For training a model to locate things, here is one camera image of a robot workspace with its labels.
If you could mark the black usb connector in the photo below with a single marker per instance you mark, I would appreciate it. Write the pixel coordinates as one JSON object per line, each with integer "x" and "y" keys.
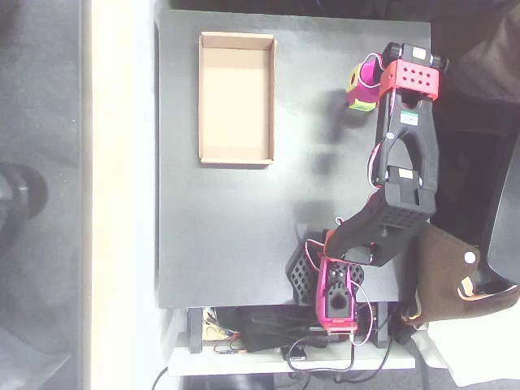
{"x": 298, "y": 357}

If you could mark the magenta gripper yellow face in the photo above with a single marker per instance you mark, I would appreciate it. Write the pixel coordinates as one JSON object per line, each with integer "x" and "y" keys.
{"x": 362, "y": 93}

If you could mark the black perforated arm base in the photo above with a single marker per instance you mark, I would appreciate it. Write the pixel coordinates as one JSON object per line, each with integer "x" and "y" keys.
{"x": 300, "y": 276}

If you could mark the small controller circuit board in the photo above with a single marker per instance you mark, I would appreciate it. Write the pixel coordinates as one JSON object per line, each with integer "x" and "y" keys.
{"x": 227, "y": 351}

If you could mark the brown felt bag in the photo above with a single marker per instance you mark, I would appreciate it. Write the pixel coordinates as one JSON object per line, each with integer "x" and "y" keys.
{"x": 438, "y": 276}

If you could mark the dark cylindrical object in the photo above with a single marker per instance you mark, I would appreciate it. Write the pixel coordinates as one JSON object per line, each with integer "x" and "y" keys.
{"x": 20, "y": 195}

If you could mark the black chair part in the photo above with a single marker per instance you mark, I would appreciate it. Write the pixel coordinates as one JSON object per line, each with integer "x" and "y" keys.
{"x": 508, "y": 227}

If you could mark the white cloth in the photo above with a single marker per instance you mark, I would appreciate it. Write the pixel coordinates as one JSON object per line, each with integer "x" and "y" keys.
{"x": 479, "y": 353}

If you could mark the shallow cardboard box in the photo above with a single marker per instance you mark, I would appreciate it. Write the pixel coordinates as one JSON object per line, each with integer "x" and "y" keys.
{"x": 235, "y": 101}

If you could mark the white shelf board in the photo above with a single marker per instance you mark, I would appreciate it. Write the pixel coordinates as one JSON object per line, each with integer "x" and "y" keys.
{"x": 243, "y": 363}

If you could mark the black pouch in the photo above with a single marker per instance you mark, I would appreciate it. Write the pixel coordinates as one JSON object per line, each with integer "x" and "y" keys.
{"x": 268, "y": 329}

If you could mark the light wooden piece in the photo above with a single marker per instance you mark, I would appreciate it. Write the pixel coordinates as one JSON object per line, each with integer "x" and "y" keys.
{"x": 211, "y": 333}

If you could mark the black table clamp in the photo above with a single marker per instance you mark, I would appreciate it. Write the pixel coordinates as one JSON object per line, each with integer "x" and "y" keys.
{"x": 195, "y": 329}
{"x": 384, "y": 325}

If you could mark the dark brown fabric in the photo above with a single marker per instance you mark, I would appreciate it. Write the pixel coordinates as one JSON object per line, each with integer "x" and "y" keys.
{"x": 483, "y": 53}

